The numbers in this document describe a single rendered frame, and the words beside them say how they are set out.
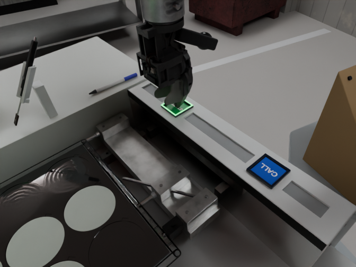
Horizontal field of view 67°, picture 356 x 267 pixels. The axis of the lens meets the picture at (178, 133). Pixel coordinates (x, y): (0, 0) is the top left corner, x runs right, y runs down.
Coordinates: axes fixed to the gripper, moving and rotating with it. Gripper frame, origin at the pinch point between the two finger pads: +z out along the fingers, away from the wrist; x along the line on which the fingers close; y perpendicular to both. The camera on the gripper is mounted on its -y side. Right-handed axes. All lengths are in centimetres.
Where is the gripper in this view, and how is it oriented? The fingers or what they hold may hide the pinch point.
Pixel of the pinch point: (179, 100)
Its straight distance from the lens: 63.7
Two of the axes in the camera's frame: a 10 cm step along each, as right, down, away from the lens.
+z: 0.6, 7.1, 7.0
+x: 6.4, 5.1, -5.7
